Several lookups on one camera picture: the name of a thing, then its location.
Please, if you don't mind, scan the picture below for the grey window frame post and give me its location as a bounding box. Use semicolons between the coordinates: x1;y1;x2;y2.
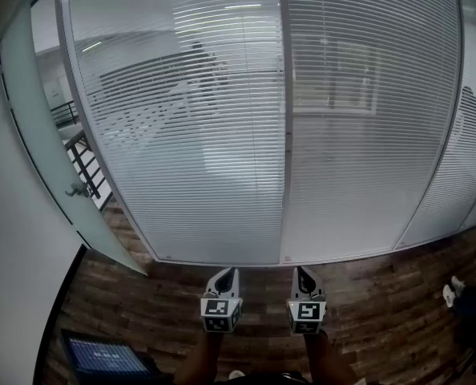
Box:
276;0;294;266

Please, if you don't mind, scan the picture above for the person's right forearm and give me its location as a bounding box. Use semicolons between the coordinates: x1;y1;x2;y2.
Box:
304;330;359;385

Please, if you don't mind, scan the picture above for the frosted glass door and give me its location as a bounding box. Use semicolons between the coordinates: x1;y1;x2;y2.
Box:
0;0;149;277

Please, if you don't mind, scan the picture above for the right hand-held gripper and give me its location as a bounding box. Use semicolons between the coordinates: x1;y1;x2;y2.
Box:
286;265;329;335

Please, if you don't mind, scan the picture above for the metal door handle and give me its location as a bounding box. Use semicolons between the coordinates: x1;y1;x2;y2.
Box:
64;184;90;199

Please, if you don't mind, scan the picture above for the person's left forearm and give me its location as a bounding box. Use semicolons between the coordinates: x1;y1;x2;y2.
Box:
180;330;224;385

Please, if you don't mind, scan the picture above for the black tablet with blue screen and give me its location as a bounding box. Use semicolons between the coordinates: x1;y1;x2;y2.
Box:
59;328;159;385

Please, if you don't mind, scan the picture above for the person's dark clothing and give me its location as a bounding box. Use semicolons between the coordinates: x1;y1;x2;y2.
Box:
213;370;315;385

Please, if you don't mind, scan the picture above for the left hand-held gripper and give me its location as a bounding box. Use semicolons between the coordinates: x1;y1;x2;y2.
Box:
200;266;244;334

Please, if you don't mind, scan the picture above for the black metal railing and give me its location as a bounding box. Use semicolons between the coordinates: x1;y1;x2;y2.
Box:
48;99;107;201

